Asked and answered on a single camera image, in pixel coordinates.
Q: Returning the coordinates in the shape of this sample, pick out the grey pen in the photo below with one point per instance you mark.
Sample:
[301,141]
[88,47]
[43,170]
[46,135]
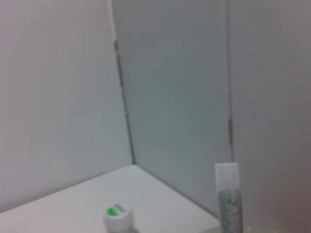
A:
[229,201]

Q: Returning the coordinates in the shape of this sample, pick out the clear water bottle green label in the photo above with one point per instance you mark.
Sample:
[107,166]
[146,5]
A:
[118,218]

